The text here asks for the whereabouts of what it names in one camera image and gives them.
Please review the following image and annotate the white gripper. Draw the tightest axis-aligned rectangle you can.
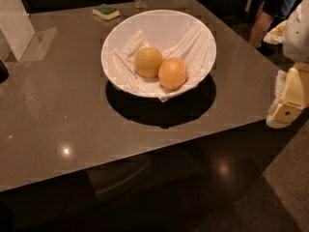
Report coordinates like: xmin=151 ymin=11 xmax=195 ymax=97
xmin=264 ymin=0 xmax=309 ymax=129

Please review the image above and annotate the orange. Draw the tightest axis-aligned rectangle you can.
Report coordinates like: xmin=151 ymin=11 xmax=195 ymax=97
xmin=158 ymin=57 xmax=188 ymax=90
xmin=134 ymin=47 xmax=163 ymax=78

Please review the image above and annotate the white cloth in bowl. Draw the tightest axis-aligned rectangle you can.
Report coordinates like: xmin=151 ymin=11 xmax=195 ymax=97
xmin=104 ymin=20 xmax=216 ymax=102

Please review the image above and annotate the white bowl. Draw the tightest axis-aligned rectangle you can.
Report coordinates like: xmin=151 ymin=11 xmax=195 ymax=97
xmin=100 ymin=9 xmax=217 ymax=100

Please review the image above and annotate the green yellow sponge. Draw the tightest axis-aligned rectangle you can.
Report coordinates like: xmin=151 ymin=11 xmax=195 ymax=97
xmin=92 ymin=4 xmax=120 ymax=21

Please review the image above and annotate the black object at left edge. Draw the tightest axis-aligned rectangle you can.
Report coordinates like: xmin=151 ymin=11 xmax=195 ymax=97
xmin=0 ymin=59 xmax=9 ymax=83

